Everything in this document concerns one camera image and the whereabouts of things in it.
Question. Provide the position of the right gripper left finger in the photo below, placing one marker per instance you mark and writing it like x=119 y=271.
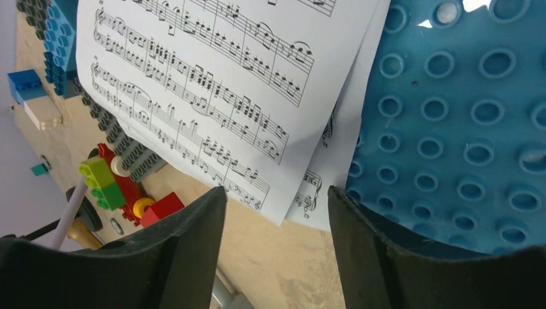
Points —
x=170 y=264

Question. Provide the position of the sheet music page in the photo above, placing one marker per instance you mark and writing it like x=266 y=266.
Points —
x=333 y=155
x=232 y=93

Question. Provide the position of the red and grey lego hammer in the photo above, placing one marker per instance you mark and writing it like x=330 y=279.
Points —
x=161 y=209

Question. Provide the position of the lavender tripod music stand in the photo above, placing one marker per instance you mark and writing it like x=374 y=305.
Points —
x=69 y=214

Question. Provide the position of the light blue lego baseplate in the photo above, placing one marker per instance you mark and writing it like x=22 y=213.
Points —
x=452 y=139

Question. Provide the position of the dark grey lego baseplate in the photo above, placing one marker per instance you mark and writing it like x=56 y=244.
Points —
x=137 y=161

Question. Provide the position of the blue lego bricks on baseplate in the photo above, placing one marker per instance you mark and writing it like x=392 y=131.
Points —
x=60 y=45

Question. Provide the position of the red yellow lego piece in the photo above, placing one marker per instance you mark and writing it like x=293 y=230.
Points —
x=130 y=190

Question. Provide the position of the blue and white lego brick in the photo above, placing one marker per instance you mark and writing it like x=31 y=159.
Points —
x=27 y=90

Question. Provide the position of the gold microphone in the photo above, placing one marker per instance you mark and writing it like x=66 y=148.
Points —
x=81 y=234

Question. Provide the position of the teal clamp on rail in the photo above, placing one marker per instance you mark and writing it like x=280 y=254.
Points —
x=40 y=169

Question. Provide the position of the black microphone stand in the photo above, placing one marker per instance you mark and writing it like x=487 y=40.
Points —
x=87 y=214

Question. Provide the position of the green yellow lego brick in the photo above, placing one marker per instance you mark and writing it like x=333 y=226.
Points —
x=100 y=179

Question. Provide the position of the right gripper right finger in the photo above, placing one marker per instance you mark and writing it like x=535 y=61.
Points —
x=382 y=264

